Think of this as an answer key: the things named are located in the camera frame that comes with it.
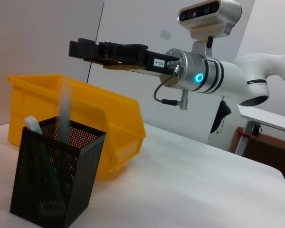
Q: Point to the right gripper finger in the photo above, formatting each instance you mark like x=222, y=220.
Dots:
x=73, y=48

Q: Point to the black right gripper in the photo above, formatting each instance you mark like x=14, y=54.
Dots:
x=156, y=63

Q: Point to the grey glitter pen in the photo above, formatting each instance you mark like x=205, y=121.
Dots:
x=64, y=114

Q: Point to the green pen with white cap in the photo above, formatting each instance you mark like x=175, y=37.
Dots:
x=34, y=126

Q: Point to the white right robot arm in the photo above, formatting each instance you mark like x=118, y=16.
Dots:
x=232, y=76

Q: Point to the black mesh pen holder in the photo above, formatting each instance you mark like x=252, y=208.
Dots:
x=38, y=190

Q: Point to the white background desk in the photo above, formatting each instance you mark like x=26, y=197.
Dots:
x=263, y=118

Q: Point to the yellow plastic bin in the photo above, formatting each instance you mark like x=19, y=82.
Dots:
x=90, y=102

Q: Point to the black hanging cloth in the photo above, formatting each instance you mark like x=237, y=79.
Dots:
x=222, y=114

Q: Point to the red tape strip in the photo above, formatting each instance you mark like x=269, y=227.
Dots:
x=244, y=135

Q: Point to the brown cardboard box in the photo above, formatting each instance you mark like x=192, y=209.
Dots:
x=270, y=152

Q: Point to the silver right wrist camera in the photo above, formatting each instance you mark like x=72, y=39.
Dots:
x=211, y=14

